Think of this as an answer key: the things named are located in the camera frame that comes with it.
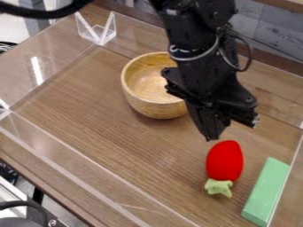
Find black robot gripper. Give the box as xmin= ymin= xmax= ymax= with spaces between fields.
xmin=162 ymin=67 xmax=259 ymax=140

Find red felt strawberry green leaves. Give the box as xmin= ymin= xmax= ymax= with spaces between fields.
xmin=205 ymin=140 xmax=245 ymax=198

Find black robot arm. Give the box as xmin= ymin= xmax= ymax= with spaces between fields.
xmin=150 ymin=0 xmax=259 ymax=141

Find light wooden bowl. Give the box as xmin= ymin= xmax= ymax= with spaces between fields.
xmin=120 ymin=51 xmax=187 ymax=120

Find green rectangular foam block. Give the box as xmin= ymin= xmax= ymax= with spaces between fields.
xmin=242 ymin=157 xmax=289 ymax=227

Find clear acrylic enclosure wall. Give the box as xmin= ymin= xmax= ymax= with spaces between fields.
xmin=0 ymin=17 xmax=303 ymax=227

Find black metal bracket with bolt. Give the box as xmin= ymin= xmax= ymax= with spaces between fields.
xmin=26 ymin=196 xmax=71 ymax=227

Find black cable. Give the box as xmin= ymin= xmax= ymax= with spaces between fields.
xmin=0 ymin=200 xmax=47 ymax=227

